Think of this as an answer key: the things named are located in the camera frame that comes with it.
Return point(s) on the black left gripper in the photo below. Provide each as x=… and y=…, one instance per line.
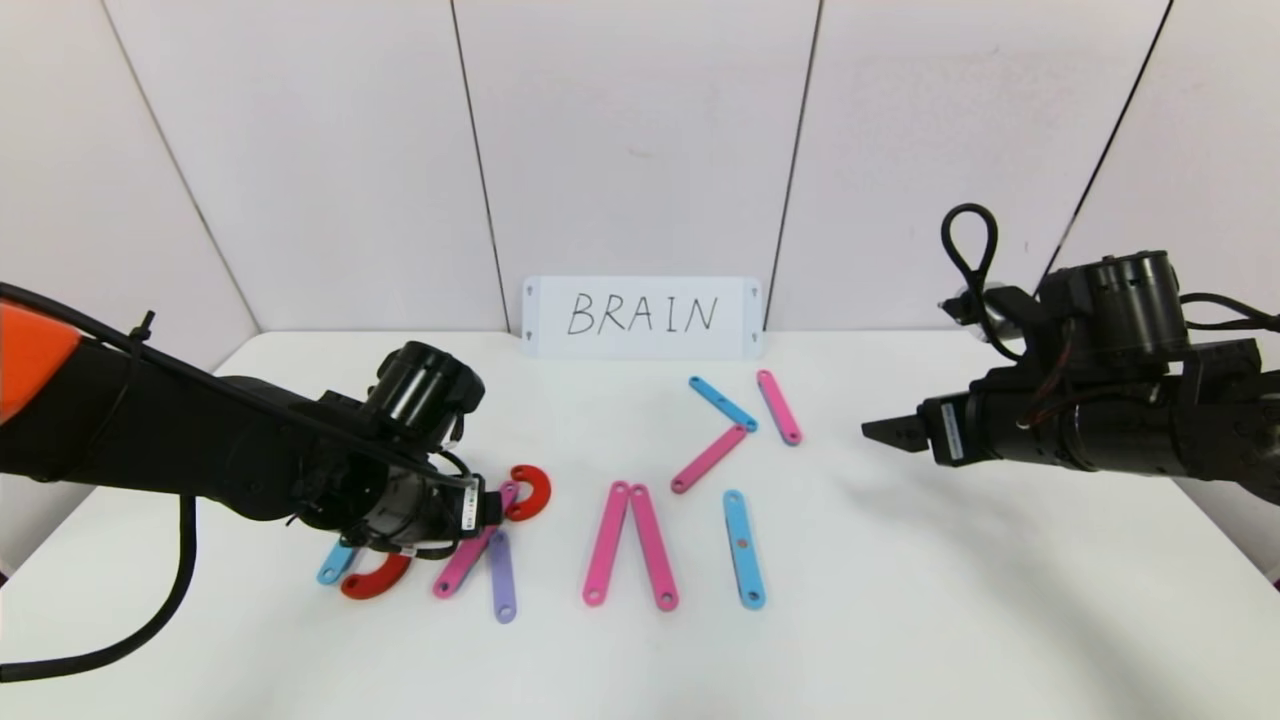
x=474, y=512

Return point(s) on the pink bar with purple underside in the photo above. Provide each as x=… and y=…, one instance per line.
x=778, y=407

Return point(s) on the long pink bar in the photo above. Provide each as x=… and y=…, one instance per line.
x=607, y=543
x=653, y=546
x=709, y=459
x=460, y=565

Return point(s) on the short purple bar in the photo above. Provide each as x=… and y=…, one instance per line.
x=501, y=580

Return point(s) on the light blue slanted-hole bar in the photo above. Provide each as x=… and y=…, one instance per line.
x=335, y=563

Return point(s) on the long blue bar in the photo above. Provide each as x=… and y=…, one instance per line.
x=743, y=548

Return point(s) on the orange and black left arm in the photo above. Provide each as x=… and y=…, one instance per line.
x=180, y=440

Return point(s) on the large red C-shaped piece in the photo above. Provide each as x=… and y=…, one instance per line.
x=375, y=583

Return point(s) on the small red C-shaped piece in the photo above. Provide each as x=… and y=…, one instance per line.
x=542, y=492

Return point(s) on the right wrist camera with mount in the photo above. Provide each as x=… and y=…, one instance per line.
x=1020, y=310

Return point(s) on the short blue three-hole bar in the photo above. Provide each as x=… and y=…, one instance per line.
x=722, y=404

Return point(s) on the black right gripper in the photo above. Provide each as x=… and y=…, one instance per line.
x=946, y=433

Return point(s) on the white BRAIN sign card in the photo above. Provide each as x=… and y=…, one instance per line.
x=640, y=298

